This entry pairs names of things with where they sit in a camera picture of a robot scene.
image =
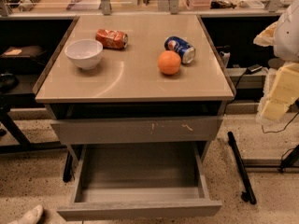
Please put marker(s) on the black table leg bar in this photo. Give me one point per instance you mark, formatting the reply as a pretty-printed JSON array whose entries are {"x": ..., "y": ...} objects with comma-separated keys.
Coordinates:
[{"x": 248, "y": 194}]

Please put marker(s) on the grey drawer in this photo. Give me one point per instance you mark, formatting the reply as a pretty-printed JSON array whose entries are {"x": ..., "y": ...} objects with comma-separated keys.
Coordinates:
[
  {"x": 136, "y": 130},
  {"x": 128, "y": 181}
]

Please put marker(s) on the black bag with label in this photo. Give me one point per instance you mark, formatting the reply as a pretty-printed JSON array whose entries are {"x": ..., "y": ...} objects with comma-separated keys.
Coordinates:
[{"x": 27, "y": 52}]

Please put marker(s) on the crushed red soda can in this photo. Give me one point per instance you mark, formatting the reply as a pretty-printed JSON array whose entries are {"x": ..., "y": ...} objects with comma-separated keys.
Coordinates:
[{"x": 112, "y": 39}]

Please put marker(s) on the grey top drawer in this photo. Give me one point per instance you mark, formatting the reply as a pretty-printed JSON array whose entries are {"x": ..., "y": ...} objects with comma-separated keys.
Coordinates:
[{"x": 136, "y": 130}]

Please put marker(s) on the white shoe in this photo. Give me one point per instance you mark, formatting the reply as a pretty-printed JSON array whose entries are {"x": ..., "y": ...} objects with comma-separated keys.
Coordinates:
[{"x": 30, "y": 217}]

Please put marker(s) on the grey drawer cabinet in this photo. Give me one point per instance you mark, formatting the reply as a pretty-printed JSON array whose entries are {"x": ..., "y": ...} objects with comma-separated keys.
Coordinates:
[{"x": 128, "y": 84}]

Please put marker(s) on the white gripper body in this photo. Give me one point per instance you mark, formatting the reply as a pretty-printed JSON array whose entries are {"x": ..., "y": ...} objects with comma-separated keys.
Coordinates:
[{"x": 288, "y": 36}]

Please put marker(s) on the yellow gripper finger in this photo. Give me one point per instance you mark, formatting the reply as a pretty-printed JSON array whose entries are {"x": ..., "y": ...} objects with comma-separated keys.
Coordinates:
[
  {"x": 286, "y": 86},
  {"x": 270, "y": 111}
]

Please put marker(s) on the white bowl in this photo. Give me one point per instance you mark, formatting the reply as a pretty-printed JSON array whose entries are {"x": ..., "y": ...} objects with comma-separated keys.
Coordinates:
[{"x": 85, "y": 53}]

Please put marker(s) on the orange fruit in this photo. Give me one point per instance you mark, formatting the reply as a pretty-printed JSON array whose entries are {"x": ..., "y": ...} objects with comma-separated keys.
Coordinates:
[{"x": 169, "y": 62}]

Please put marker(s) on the black power adapter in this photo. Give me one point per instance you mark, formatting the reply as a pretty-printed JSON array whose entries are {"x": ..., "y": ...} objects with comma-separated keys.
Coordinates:
[{"x": 253, "y": 69}]

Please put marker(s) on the blue pepsi can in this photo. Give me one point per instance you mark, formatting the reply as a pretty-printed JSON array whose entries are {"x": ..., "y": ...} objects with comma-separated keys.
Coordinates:
[{"x": 181, "y": 47}]

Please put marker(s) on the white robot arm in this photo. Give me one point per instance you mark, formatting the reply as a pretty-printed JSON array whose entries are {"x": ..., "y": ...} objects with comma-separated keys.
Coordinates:
[{"x": 283, "y": 36}]

